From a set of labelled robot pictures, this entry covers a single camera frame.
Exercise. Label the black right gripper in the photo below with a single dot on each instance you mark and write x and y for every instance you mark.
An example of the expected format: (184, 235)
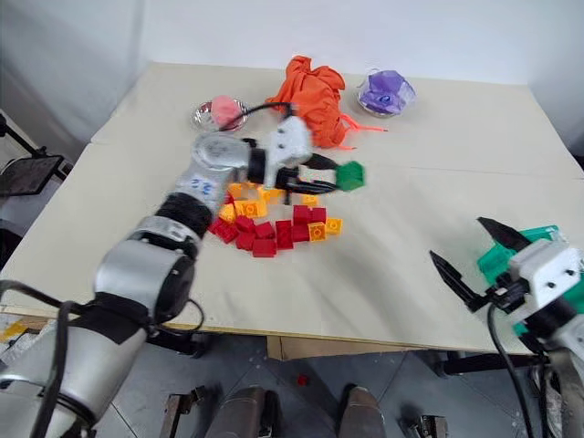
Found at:
(506, 294)

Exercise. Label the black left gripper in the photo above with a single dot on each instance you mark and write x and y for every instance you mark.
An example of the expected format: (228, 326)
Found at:
(287, 175)

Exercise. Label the green toy block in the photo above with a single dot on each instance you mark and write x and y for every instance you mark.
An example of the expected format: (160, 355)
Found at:
(351, 176)

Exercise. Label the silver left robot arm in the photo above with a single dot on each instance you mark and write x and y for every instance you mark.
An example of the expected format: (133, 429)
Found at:
(137, 274)

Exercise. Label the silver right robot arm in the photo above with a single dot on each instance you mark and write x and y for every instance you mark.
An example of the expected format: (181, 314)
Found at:
(568, 347)

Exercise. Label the teal plastic bin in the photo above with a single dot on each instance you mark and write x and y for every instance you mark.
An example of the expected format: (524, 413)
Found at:
(495, 264)

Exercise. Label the red toy block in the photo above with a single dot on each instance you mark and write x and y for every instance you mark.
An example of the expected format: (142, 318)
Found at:
(264, 249)
(245, 223)
(245, 240)
(264, 230)
(284, 235)
(300, 233)
(222, 230)
(301, 213)
(318, 215)

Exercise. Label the orange crumpled cloth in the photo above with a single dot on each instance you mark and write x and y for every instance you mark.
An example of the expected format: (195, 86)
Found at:
(315, 100)

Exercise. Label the metal bowl with purple item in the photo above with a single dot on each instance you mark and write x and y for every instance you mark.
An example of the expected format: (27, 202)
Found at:
(376, 111)

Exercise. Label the purple wrapped item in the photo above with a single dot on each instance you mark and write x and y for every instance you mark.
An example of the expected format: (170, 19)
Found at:
(387, 89)

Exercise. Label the pink fluffy item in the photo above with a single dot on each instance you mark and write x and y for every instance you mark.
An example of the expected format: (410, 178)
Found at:
(226, 109)

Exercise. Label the metal bowl with pink item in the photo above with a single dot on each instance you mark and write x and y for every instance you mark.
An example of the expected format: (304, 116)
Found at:
(201, 116)

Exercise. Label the dark rounded shape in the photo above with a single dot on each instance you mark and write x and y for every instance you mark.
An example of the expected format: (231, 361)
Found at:
(246, 413)
(361, 413)

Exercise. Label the small red floor item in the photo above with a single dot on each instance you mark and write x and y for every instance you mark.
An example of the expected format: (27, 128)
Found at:
(301, 379)

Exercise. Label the black tablet on stand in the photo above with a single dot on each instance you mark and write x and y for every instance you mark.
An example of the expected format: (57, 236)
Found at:
(27, 175)

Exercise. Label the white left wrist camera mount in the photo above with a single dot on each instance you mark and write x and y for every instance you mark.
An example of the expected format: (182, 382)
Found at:
(289, 139)

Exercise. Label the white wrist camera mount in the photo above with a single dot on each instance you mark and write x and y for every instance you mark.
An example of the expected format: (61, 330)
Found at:
(289, 139)
(547, 269)

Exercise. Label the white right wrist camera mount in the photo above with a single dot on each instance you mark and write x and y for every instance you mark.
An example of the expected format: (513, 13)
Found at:
(547, 269)

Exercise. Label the metal table foot bracket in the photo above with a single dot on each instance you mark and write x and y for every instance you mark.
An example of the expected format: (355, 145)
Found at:
(426, 425)
(182, 406)

